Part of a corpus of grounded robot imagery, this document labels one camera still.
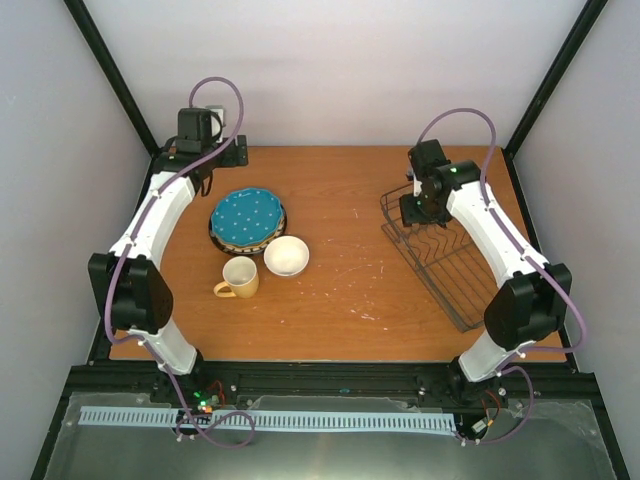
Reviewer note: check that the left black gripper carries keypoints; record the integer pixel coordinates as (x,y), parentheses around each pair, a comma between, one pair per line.
(230,156)

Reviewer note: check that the teal polka dot plate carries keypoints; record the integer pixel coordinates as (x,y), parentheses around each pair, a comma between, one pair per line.
(247,217)

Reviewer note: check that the black wire dish rack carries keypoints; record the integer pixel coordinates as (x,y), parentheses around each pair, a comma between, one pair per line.
(446,261)

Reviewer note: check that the white ceramic bowl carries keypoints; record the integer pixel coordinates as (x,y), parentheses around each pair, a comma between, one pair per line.
(286,256)

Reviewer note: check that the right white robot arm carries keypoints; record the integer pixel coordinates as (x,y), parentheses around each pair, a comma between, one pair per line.
(530,302)

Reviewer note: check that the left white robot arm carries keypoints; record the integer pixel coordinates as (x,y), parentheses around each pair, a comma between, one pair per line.
(132,296)

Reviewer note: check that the yellow plate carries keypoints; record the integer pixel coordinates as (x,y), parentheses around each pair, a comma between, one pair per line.
(252,240)

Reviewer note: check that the black rimmed striped plate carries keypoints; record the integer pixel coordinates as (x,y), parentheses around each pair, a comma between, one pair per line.
(250,250)

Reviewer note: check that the yellow mug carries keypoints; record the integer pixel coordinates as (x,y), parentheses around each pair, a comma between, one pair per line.
(240,279)

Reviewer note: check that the left controller board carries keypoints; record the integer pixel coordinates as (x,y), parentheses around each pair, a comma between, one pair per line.
(210,398)

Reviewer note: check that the controller board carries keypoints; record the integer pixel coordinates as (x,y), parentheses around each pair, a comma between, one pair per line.
(491,406)
(210,398)

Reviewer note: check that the right controller board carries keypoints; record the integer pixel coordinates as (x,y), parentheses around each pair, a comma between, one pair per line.
(491,406)

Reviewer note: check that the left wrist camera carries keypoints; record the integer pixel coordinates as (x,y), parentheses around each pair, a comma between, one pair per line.
(218,119)

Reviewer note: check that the black aluminium frame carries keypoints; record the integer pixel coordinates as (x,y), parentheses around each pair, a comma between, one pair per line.
(351,380)

